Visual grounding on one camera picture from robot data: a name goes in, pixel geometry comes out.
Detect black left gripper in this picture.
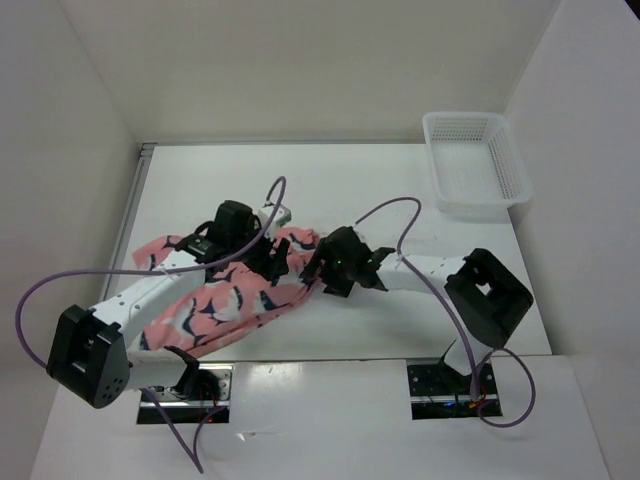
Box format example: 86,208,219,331
229,216,290,282

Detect pink shark print shorts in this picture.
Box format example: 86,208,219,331
136,227,320,358

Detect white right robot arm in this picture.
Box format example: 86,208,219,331
302,227,534,393

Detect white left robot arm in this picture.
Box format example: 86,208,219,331
46,200,292,409

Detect white plastic basket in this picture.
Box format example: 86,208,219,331
422,111,533,216

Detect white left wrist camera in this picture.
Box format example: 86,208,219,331
256,203,292,240

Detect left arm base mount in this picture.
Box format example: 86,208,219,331
151,363,234,425

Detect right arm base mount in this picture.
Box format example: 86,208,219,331
406,359,502,420

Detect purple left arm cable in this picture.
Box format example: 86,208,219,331
14,175,290,474

